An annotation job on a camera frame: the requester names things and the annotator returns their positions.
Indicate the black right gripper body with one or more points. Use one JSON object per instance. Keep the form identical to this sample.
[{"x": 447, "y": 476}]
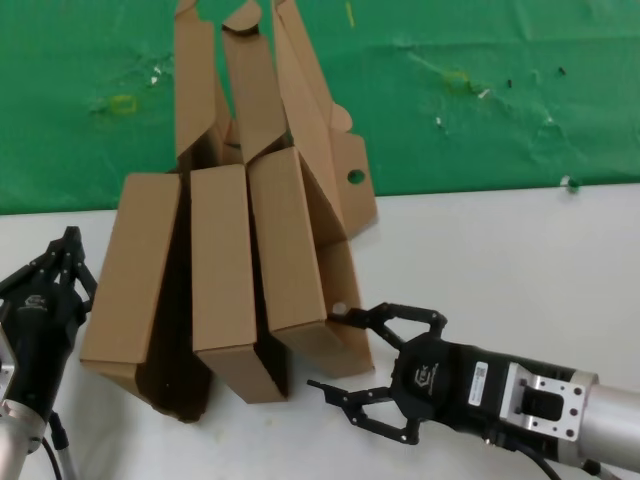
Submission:
[{"x": 445, "y": 385}]

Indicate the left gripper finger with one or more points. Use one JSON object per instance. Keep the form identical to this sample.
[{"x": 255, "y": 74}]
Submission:
[
  {"x": 81, "y": 270},
  {"x": 52, "y": 262}
]

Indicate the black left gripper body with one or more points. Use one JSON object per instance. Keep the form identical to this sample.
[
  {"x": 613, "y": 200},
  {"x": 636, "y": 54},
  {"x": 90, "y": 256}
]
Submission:
[{"x": 40, "y": 335}]

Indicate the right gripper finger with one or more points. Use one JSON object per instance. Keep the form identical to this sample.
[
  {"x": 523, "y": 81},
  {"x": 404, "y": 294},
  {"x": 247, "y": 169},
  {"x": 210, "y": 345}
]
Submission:
[
  {"x": 360, "y": 319},
  {"x": 350, "y": 400}
]

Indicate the cardboard box with round hole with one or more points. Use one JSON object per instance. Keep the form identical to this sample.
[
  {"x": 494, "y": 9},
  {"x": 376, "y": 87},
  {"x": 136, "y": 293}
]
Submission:
[{"x": 285, "y": 240}]

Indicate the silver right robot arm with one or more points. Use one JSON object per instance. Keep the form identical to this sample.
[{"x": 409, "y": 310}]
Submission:
[{"x": 620, "y": 420}]

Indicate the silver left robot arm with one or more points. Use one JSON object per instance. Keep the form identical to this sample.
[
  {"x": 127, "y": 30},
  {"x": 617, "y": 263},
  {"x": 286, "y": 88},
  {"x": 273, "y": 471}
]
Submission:
[{"x": 15, "y": 440}]

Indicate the cardboard box with wide lid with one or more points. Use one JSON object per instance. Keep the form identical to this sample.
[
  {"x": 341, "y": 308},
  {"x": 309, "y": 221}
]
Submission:
[{"x": 135, "y": 265}]

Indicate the cardboard box with narrow lid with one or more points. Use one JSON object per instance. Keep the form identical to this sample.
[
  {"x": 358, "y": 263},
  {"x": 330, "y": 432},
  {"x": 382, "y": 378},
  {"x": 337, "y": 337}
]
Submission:
[{"x": 222, "y": 260}]

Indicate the white and green scrap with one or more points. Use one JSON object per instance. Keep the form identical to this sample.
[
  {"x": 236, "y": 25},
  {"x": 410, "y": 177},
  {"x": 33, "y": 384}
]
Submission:
[{"x": 569, "y": 183}]

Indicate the yellow tape strip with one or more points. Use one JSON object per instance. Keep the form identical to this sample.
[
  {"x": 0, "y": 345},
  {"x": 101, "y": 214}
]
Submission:
[{"x": 350, "y": 14}]

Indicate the silver left wrist bracket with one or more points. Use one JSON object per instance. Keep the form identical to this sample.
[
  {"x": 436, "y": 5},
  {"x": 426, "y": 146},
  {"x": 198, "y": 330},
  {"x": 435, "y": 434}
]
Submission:
[{"x": 6, "y": 365}]

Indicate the silver wrist bracket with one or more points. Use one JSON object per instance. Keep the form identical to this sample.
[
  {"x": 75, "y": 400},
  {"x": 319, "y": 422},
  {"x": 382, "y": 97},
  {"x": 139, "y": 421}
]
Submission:
[
  {"x": 565, "y": 400},
  {"x": 6, "y": 365}
]

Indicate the silver right wrist bracket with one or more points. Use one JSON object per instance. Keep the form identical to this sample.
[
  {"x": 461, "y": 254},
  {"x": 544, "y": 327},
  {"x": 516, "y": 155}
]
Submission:
[{"x": 565, "y": 400}]

